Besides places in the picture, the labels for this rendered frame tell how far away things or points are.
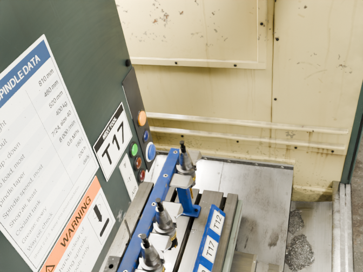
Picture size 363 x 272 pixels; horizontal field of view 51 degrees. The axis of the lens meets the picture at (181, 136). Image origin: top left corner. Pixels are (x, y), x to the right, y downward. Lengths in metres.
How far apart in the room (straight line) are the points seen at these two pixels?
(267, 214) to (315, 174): 0.27
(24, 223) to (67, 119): 0.12
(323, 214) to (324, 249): 0.17
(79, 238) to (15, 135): 0.19
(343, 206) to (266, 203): 0.30
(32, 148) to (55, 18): 0.14
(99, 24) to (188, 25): 0.84
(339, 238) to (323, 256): 0.14
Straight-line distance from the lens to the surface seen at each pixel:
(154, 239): 1.07
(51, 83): 0.43
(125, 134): 0.59
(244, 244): 1.62
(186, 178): 1.18
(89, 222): 0.54
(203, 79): 1.45
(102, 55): 0.53
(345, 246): 1.56
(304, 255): 1.68
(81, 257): 0.54
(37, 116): 0.42
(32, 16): 0.42
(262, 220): 1.63
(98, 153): 0.53
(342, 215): 1.64
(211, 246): 1.36
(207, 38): 1.35
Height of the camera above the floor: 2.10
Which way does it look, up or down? 42 degrees down
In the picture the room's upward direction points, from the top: 11 degrees counter-clockwise
